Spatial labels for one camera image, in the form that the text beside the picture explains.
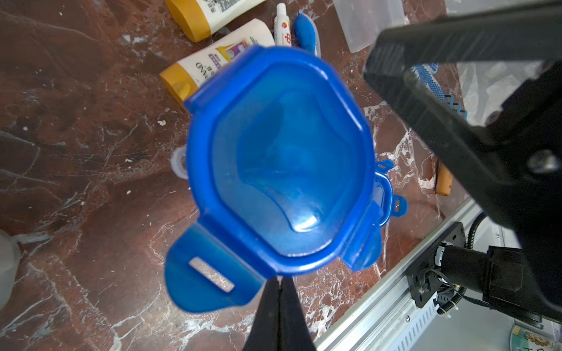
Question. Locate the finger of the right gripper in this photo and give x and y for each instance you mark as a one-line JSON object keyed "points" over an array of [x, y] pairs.
{"points": [[511, 167]]}

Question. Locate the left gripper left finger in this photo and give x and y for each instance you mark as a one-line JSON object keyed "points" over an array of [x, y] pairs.
{"points": [[265, 329]]}

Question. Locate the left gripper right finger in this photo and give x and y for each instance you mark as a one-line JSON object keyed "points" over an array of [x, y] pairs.
{"points": [[293, 330]]}

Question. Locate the blue-lidded clear kit cup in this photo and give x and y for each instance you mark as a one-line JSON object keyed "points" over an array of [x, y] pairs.
{"points": [[10, 259], [282, 167], [363, 20]]}

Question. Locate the white yellow-capped lotion bottle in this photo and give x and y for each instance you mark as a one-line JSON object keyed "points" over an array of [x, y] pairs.
{"points": [[200, 19]]}

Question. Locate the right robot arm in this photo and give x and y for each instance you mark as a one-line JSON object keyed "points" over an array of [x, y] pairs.
{"points": [[524, 283]]}

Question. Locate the small white toothpaste tube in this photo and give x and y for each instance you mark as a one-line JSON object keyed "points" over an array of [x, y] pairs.
{"points": [[282, 27]]}

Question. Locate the aluminium front rail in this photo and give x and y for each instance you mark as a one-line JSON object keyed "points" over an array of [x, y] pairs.
{"points": [[387, 318]]}

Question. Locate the wooden handled brush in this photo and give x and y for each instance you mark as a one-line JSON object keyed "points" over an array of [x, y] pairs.
{"points": [[441, 123]]}

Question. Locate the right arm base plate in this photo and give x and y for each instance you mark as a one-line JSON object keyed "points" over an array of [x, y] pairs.
{"points": [[422, 281]]}

